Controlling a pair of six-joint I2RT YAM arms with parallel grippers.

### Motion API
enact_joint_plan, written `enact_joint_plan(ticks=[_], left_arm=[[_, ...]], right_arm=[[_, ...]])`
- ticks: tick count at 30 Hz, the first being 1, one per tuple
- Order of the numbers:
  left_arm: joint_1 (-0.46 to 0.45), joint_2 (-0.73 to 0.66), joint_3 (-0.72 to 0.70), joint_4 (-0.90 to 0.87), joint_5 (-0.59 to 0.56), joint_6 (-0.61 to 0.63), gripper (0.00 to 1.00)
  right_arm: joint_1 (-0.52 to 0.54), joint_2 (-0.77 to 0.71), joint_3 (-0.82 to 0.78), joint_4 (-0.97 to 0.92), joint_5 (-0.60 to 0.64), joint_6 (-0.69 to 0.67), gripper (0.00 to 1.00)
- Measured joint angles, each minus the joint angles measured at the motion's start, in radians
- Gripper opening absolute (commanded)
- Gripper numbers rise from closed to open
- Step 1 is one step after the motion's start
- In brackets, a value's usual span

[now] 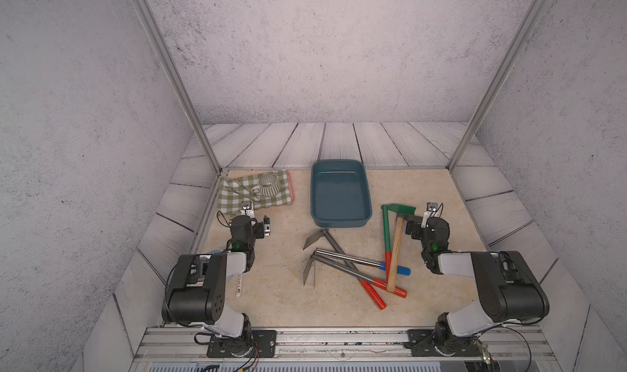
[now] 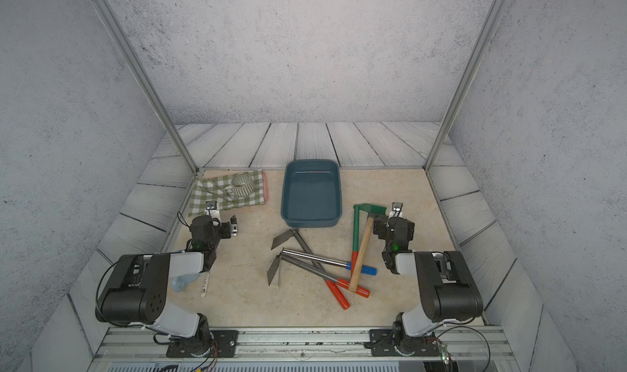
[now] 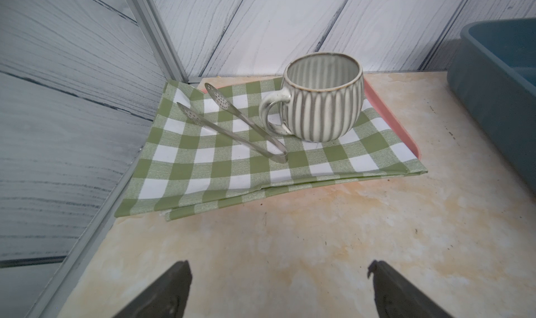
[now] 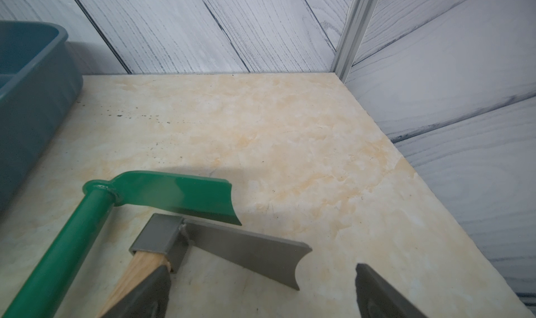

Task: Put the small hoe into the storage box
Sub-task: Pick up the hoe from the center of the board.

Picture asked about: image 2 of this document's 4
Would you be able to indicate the teal plastic storage box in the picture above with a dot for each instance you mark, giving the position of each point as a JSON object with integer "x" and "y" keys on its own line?
{"x": 311, "y": 194}

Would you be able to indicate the green white checkered cloth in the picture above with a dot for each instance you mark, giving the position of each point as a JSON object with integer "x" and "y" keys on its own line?
{"x": 213, "y": 189}

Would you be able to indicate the metal spoon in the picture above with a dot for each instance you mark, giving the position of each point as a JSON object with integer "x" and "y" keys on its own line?
{"x": 205, "y": 285}

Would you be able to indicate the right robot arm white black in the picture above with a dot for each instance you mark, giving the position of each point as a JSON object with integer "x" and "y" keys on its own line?
{"x": 448, "y": 292}

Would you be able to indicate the aluminium front rail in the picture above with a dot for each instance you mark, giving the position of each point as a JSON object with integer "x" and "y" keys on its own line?
{"x": 309, "y": 349}

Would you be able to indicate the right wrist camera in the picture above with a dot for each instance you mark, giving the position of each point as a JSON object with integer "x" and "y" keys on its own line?
{"x": 396, "y": 210}

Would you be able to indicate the red handle hoe upper blade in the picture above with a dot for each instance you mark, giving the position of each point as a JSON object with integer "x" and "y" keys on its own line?
{"x": 309, "y": 262}

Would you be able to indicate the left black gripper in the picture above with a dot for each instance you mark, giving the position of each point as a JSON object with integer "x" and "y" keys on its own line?
{"x": 226, "y": 232}

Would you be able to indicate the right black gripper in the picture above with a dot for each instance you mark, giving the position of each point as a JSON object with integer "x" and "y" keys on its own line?
{"x": 382, "y": 227}

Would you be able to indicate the striped ceramic cup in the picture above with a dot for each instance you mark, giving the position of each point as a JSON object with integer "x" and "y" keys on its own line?
{"x": 241, "y": 185}

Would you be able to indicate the aluminium frame post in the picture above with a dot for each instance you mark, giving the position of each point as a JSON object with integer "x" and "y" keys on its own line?
{"x": 481, "y": 45}
{"x": 118, "y": 35}

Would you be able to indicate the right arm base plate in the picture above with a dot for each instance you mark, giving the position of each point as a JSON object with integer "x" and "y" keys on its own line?
{"x": 389, "y": 343}

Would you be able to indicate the blue handle metal hoe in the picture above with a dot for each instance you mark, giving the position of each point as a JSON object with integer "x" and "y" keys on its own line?
{"x": 368, "y": 270}

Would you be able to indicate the light blue plastic cup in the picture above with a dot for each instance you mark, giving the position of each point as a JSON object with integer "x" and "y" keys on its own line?
{"x": 178, "y": 284}

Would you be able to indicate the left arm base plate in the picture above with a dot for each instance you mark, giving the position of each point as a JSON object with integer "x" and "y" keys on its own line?
{"x": 220, "y": 344}

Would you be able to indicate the left aluminium frame post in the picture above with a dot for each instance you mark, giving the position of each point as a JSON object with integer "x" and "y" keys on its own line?
{"x": 118, "y": 35}

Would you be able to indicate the pink tray under cloth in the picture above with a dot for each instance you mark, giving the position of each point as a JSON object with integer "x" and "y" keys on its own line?
{"x": 265, "y": 187}

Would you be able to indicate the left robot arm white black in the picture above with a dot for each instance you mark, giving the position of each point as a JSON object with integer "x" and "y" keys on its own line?
{"x": 136, "y": 291}

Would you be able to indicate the red handle hoe blade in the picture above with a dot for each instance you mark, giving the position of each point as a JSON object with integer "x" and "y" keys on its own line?
{"x": 309, "y": 262}
{"x": 341, "y": 282}

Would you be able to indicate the right aluminium frame post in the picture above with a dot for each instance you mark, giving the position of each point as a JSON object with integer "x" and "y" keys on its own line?
{"x": 481, "y": 45}

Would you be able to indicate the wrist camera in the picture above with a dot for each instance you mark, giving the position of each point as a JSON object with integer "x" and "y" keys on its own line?
{"x": 396, "y": 210}
{"x": 212, "y": 210}

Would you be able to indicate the red handle hoe lower blade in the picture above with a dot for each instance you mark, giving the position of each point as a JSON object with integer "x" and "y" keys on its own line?
{"x": 341, "y": 282}

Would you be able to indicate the green red handle hoe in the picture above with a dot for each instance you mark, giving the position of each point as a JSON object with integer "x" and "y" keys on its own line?
{"x": 358, "y": 208}

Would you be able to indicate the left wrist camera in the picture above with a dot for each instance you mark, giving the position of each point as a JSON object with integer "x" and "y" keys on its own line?
{"x": 212, "y": 210}

